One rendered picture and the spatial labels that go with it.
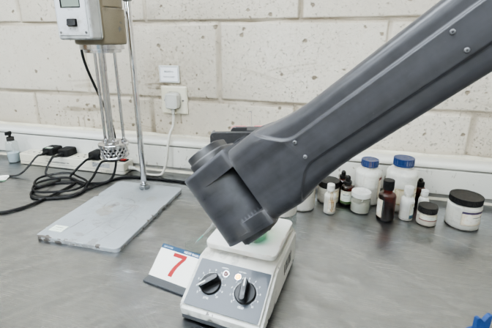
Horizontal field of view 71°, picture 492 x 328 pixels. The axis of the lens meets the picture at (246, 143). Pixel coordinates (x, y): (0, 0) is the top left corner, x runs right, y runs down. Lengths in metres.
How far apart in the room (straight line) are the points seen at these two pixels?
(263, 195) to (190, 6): 0.84
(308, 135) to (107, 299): 0.50
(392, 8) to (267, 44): 0.32
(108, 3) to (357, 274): 0.70
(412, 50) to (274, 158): 0.11
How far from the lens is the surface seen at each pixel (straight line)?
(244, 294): 0.53
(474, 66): 0.22
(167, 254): 0.67
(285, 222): 0.64
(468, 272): 0.77
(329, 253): 0.73
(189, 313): 0.57
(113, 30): 0.78
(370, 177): 0.90
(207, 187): 0.28
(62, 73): 1.31
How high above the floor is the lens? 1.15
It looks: 17 degrees down
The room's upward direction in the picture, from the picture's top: straight up
